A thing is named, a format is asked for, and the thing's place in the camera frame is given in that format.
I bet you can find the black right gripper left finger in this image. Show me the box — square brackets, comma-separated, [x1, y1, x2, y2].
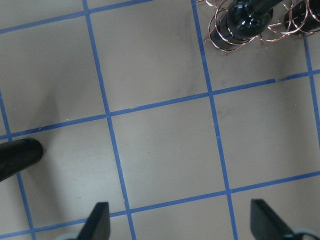
[75, 202, 111, 240]

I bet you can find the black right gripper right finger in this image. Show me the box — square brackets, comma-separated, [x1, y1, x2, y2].
[250, 199, 297, 240]

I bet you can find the dark wine bottle carried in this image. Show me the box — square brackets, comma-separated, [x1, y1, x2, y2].
[0, 137, 44, 182]

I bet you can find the dark wine bottle front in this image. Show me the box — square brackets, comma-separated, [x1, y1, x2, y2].
[209, 0, 280, 52]

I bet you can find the dark wine bottle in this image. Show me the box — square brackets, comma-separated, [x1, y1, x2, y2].
[284, 0, 320, 35]
[209, 0, 280, 52]

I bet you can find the dark wine bottle rear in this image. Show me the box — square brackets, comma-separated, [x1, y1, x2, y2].
[284, 0, 320, 35]

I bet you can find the copper wire bottle basket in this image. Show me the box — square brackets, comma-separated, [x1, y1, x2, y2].
[205, 0, 320, 55]

